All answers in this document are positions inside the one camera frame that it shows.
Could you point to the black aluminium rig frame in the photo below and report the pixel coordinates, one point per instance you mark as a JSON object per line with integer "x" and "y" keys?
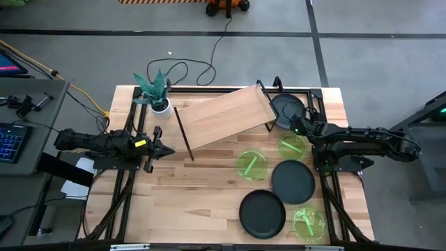
{"x": 209, "y": 90}

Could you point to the green snake plant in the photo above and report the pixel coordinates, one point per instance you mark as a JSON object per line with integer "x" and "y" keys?
{"x": 153, "y": 87}

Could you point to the white plant pot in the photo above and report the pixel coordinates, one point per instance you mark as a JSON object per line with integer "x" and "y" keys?
{"x": 163, "y": 111}

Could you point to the black flat panel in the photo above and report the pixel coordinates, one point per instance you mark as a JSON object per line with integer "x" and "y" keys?
{"x": 66, "y": 169}

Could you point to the blue backlit keyboard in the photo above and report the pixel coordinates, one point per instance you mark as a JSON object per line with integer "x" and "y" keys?
{"x": 10, "y": 143}

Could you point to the grey side desk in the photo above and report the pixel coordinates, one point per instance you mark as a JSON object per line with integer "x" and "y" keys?
{"x": 42, "y": 146}

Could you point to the white paper sheet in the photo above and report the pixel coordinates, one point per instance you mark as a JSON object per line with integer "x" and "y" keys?
{"x": 75, "y": 188}

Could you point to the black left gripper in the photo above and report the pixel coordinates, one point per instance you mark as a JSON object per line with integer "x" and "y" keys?
{"x": 150, "y": 148}

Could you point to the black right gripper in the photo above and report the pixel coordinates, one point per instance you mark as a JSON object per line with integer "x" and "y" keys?
{"x": 303, "y": 128}

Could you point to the transparent green plate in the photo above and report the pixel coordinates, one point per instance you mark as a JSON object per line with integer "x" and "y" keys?
{"x": 251, "y": 164}
{"x": 308, "y": 224}
{"x": 292, "y": 146}

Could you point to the orange black wheeled cart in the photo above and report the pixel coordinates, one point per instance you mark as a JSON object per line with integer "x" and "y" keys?
{"x": 226, "y": 5}

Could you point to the silver light strip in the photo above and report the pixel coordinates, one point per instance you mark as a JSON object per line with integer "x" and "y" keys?
{"x": 129, "y": 247}
{"x": 324, "y": 248}

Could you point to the striped hazard strip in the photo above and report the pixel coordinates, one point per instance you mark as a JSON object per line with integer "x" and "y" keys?
{"x": 157, "y": 1}

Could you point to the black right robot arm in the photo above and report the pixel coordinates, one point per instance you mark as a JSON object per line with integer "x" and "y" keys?
{"x": 366, "y": 139}

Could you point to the black clamp tool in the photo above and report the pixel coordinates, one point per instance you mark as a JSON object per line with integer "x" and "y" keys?
{"x": 24, "y": 104}

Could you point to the green object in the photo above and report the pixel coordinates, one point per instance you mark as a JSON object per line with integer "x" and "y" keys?
{"x": 10, "y": 2}

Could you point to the black round plate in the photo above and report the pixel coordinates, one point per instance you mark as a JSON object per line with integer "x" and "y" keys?
{"x": 293, "y": 181}
{"x": 262, "y": 213}
{"x": 278, "y": 104}

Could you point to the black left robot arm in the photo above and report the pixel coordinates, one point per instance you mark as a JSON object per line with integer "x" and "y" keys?
{"x": 104, "y": 143}

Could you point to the wooden shelf black legs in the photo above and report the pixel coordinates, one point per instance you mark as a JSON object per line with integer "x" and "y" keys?
{"x": 226, "y": 115}

